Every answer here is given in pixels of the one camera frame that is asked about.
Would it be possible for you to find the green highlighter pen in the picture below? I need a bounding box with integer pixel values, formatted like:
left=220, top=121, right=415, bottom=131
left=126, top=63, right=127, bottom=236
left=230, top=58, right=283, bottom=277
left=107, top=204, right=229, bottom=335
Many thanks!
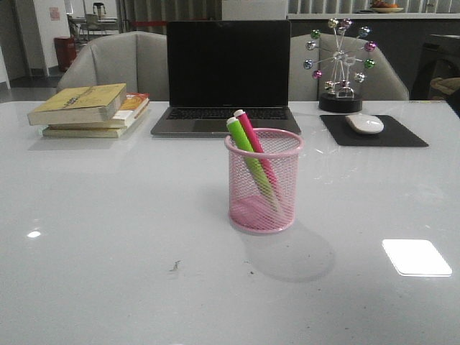
left=226, top=116, right=280, bottom=211

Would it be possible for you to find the grey armchair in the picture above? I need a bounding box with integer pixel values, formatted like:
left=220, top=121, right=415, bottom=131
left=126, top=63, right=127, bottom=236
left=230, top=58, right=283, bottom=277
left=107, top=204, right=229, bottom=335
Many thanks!
left=288, top=33, right=409, bottom=101
left=57, top=31, right=170, bottom=101

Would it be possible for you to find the orange white middle book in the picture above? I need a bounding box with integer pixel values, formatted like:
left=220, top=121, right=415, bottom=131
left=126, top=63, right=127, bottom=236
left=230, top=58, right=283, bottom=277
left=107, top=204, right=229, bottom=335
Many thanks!
left=50, top=93, right=150, bottom=129

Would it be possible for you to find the pink mesh pen holder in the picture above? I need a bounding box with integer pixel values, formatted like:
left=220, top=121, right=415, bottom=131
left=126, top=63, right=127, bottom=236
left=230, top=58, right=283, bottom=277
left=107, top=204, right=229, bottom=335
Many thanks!
left=224, top=128, right=304, bottom=234

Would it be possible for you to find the white computer mouse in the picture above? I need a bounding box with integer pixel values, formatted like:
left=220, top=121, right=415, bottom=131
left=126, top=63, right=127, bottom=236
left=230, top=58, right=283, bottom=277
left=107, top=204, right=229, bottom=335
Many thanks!
left=345, top=114, right=385, bottom=134

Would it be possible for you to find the pink highlighter pen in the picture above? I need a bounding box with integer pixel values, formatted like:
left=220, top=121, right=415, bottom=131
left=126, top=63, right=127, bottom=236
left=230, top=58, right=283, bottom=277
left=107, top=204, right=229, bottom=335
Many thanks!
left=234, top=109, right=282, bottom=201

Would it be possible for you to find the grey right armchair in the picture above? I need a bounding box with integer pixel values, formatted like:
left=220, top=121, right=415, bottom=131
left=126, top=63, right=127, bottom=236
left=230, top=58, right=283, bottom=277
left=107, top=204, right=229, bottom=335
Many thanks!
left=288, top=33, right=409, bottom=101

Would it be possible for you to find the red bin in background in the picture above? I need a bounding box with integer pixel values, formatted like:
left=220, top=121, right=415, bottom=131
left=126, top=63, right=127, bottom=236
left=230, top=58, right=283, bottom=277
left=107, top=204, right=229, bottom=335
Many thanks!
left=54, top=37, right=77, bottom=72

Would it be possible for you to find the yellow top book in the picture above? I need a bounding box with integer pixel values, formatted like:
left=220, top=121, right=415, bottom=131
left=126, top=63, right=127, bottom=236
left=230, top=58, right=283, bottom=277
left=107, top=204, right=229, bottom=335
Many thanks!
left=27, top=83, right=127, bottom=125

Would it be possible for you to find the pale bottom book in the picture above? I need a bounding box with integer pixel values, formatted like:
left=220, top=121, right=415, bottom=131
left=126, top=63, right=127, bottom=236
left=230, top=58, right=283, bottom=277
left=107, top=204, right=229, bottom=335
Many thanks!
left=42, top=109, right=150, bottom=139

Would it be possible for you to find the grey left armchair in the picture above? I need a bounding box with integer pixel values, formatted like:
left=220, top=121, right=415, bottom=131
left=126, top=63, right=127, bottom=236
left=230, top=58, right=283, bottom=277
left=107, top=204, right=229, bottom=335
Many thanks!
left=57, top=31, right=170, bottom=101

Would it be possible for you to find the grey laptop black screen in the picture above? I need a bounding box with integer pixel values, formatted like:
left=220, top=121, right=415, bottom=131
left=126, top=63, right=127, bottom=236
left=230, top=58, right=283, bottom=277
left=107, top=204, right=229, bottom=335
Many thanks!
left=151, top=19, right=300, bottom=137

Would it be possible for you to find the ferris wheel desk ornament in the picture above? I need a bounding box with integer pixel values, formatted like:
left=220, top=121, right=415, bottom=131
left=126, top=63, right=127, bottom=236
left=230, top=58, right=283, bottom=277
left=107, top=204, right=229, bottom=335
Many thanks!
left=303, top=17, right=377, bottom=114

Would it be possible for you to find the black mouse pad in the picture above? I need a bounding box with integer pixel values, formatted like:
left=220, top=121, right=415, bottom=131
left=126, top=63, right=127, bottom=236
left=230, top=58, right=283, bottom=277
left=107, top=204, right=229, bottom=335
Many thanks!
left=320, top=114, right=428, bottom=147

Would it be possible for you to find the fruit bowl on counter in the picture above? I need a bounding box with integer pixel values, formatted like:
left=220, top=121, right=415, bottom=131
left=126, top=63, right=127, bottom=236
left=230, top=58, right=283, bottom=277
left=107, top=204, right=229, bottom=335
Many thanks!
left=370, top=0, right=403, bottom=14

